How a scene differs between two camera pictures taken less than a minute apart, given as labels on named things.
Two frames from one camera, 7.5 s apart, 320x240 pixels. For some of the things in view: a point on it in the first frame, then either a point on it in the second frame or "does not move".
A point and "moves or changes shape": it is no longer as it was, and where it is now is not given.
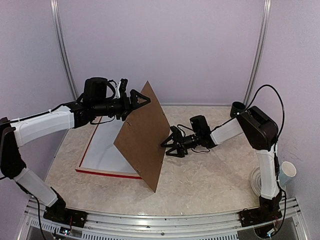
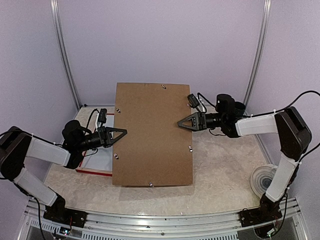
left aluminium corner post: (54, 6) does not move
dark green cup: (236, 108) does not move
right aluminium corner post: (266, 17) does not move
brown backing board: (140, 139) moves or changes shape
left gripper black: (126, 107) → (106, 140)
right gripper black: (181, 150) → (198, 120)
